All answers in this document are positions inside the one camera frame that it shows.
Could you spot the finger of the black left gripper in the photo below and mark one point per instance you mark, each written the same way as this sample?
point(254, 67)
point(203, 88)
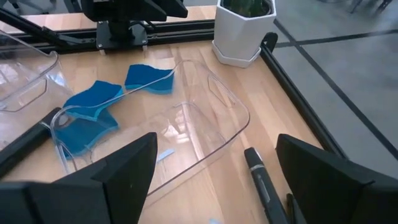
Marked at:
point(169, 7)
point(124, 11)

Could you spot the green cactus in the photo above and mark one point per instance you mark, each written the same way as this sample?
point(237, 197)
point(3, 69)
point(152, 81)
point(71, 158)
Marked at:
point(248, 7)

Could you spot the clear plastic bin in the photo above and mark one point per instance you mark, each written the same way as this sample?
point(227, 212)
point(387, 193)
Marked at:
point(25, 93)
point(217, 124)

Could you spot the white hexagonal plant pot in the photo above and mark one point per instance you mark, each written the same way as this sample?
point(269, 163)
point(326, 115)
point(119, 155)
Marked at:
point(239, 37)

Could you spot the blue sponge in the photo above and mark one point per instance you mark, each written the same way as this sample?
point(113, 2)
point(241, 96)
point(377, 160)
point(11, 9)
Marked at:
point(93, 93)
point(81, 133)
point(146, 76)

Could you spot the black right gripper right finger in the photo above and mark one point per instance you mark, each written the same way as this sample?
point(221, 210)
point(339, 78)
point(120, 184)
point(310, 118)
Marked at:
point(326, 193)

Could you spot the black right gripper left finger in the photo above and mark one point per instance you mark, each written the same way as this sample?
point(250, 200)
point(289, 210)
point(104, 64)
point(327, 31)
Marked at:
point(109, 193)

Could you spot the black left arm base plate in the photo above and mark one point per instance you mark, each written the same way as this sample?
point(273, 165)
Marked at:
point(138, 39)

